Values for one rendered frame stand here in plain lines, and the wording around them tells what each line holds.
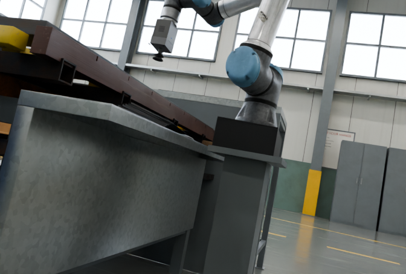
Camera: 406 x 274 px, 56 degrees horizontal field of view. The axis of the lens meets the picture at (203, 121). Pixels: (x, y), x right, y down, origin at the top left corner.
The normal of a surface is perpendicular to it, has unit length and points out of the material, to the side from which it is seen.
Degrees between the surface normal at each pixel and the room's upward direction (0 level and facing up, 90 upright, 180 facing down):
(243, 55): 93
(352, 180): 90
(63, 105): 90
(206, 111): 90
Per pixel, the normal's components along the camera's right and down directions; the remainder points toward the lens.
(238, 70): -0.56, -0.15
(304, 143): -0.27, -0.17
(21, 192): 0.95, 0.15
